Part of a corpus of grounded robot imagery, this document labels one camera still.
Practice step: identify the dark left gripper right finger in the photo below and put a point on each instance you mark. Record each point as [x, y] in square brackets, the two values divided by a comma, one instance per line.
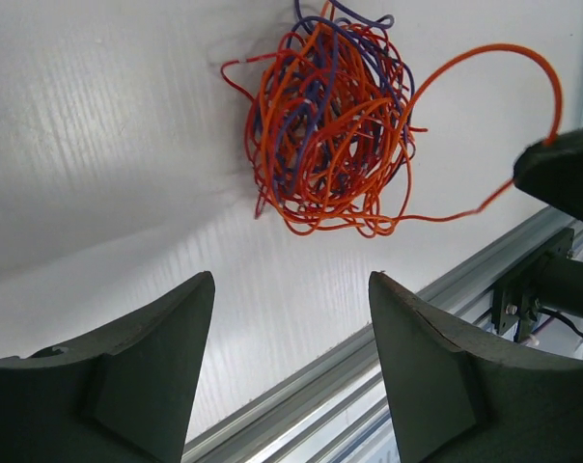
[459, 394]

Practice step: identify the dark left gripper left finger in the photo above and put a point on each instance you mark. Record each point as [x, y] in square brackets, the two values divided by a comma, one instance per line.
[123, 392]

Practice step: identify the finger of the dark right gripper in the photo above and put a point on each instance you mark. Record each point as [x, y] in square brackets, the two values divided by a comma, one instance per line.
[553, 173]

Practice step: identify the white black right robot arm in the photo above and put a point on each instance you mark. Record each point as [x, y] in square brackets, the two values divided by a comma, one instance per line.
[560, 284]

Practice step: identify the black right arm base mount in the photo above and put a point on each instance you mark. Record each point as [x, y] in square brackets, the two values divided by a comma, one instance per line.
[515, 292]

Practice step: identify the aluminium extrusion rail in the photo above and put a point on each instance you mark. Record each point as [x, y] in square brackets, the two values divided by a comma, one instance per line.
[335, 409]

